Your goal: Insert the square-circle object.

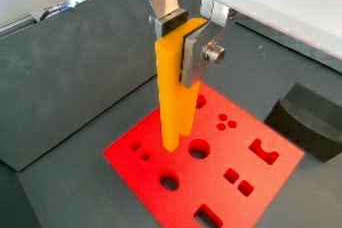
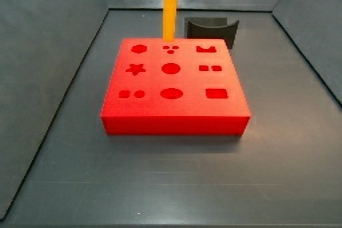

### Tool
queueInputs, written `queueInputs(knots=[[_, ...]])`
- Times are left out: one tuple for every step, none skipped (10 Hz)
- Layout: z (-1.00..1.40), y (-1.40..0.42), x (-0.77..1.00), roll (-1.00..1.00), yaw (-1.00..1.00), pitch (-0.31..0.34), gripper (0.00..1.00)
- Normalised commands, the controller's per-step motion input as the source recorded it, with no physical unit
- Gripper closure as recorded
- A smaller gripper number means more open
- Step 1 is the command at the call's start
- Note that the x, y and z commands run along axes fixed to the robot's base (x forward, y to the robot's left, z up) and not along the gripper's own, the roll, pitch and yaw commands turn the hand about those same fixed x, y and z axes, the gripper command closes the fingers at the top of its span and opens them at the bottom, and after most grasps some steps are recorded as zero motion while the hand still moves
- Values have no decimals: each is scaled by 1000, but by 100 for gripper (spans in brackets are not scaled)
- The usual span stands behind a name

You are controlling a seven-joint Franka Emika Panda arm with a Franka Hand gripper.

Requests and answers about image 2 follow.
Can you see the black curved holder block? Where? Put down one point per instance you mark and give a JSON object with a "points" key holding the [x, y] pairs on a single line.
{"points": [[212, 28]]}

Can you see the red shape-sorter block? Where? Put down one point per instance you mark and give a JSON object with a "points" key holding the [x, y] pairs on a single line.
{"points": [[174, 88]]}

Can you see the orange two-pronged peg object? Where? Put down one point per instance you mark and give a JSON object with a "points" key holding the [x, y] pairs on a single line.
{"points": [[169, 19]]}

